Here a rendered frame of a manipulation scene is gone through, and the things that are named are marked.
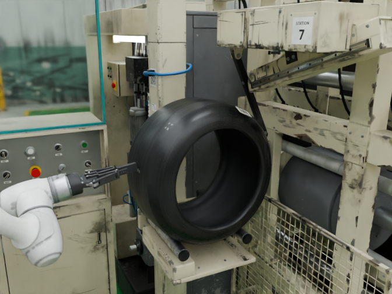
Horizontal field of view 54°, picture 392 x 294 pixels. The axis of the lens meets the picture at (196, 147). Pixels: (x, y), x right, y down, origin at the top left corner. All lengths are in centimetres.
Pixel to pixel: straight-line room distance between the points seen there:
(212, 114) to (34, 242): 69
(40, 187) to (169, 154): 42
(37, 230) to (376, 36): 112
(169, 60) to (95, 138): 57
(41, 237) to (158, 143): 47
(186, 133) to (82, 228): 92
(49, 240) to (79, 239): 85
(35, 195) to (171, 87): 71
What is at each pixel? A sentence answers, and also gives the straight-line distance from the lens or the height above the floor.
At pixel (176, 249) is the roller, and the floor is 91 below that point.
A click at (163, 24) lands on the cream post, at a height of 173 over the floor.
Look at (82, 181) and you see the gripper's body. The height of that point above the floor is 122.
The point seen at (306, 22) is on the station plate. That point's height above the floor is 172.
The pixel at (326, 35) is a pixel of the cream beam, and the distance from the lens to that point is 125.
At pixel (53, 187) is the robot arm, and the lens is 132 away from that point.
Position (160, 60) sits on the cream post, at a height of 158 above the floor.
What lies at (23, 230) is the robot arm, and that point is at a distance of 120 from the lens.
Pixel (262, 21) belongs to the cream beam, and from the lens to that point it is 144.
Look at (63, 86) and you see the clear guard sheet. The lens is 185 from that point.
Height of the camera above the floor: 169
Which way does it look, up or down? 16 degrees down
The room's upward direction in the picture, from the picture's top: straight up
